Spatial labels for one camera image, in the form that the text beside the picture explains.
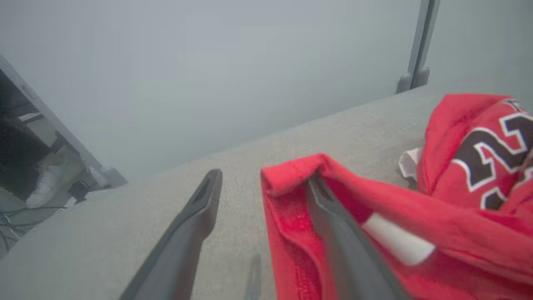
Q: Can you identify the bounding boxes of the black floor cable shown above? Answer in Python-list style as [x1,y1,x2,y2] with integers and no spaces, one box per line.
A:
[0,203,68,251]

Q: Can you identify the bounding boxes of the wide white partition panel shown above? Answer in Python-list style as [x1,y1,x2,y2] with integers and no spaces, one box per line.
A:
[0,0,421,186]

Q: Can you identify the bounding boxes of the red basketball jersey white sleeves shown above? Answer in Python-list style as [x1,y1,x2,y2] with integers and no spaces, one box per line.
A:
[260,92,533,300]

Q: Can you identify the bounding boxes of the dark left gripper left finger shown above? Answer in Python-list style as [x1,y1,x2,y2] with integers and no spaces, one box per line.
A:
[119,168,224,300]

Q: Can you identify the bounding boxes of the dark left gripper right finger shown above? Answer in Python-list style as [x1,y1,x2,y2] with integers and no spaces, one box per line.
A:
[306,174,413,300]

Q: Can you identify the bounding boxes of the narrow white partition panel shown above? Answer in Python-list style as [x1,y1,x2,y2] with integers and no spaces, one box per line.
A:
[429,0,533,110]

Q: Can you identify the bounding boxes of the white sneaker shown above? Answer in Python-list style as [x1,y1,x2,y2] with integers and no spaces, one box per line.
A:
[25,160,75,209]

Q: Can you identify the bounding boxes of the black power plug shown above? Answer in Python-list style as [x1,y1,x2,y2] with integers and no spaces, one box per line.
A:
[68,179,90,201]

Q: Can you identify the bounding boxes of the dark grey partition post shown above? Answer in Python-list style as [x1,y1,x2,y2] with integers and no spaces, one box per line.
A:
[414,0,441,89]

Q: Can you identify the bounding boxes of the grey partition end post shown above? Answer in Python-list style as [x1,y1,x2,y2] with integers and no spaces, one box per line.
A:
[0,54,128,189]

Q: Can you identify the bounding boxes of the light grey partition post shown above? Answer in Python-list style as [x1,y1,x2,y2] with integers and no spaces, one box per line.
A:
[396,0,430,95]

